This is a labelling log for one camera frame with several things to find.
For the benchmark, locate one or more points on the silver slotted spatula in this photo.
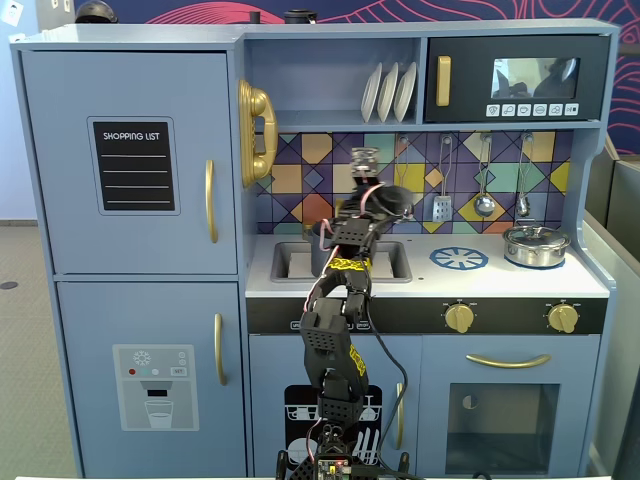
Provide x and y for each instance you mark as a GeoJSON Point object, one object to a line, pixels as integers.
{"type": "Point", "coordinates": [442, 207]}

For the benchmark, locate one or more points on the gold toy phone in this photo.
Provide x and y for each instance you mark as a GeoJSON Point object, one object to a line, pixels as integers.
{"type": "Point", "coordinates": [257, 135]}

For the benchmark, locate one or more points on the black round container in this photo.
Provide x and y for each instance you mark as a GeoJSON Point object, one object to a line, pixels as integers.
{"type": "Point", "coordinates": [300, 18]}

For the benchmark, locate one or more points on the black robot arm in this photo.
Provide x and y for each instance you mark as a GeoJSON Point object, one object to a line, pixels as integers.
{"type": "Point", "coordinates": [327, 345]}

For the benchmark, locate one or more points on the silver ladle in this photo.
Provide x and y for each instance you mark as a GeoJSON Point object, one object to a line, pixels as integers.
{"type": "Point", "coordinates": [484, 205]}

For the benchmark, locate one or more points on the blue dishwasher door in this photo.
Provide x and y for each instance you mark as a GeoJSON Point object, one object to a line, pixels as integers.
{"type": "Point", "coordinates": [265, 360]}

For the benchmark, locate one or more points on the blue oven door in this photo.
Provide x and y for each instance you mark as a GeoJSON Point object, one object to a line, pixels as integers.
{"type": "Point", "coordinates": [435, 370]}

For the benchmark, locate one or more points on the fridge door with shopping list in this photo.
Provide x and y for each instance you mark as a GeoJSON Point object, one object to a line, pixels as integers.
{"type": "Point", "coordinates": [65, 225]}

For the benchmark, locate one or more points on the silver steel pot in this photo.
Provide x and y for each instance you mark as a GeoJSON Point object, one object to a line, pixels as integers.
{"type": "Point", "coordinates": [535, 256]}

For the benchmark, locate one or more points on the silver steel pot lid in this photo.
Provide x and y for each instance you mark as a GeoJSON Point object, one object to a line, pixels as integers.
{"type": "Point", "coordinates": [535, 234]}

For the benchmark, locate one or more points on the white plate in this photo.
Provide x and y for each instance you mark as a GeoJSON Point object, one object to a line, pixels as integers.
{"type": "Point", "coordinates": [371, 95]}
{"type": "Point", "coordinates": [405, 92]}
{"type": "Point", "coordinates": [387, 94]}

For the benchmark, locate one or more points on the black helmet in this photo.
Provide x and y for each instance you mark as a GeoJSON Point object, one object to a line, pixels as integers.
{"type": "Point", "coordinates": [96, 12]}

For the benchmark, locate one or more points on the silver hanging whisk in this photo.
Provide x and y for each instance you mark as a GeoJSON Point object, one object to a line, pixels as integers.
{"type": "Point", "coordinates": [404, 165]}

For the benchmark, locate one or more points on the small gripper camera board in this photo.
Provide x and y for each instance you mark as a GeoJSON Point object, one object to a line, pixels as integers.
{"type": "Point", "coordinates": [364, 160]}

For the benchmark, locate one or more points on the robot controller board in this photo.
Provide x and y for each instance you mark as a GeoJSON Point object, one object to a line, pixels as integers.
{"type": "Point", "coordinates": [332, 468]}

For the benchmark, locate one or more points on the dark gray pot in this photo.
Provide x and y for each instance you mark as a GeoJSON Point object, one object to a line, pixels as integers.
{"type": "Point", "coordinates": [319, 260]}

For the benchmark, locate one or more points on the gold stove knob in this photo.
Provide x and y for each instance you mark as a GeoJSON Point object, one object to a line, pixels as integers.
{"type": "Point", "coordinates": [459, 317]}
{"type": "Point", "coordinates": [563, 317]}

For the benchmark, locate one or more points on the blue toy kitchen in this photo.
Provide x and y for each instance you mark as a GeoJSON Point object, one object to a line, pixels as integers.
{"type": "Point", "coordinates": [150, 300]}

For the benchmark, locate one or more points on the black microwave door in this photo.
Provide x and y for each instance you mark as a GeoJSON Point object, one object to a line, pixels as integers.
{"type": "Point", "coordinates": [470, 75]}

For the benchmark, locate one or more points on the fridge door with ice dispenser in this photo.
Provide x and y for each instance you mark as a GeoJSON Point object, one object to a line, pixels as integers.
{"type": "Point", "coordinates": [85, 310]}

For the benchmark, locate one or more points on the small silver spoon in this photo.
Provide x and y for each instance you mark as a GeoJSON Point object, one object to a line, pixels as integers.
{"type": "Point", "coordinates": [523, 205]}

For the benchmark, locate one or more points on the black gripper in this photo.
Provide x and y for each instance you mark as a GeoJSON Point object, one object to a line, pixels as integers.
{"type": "Point", "coordinates": [389, 198]}

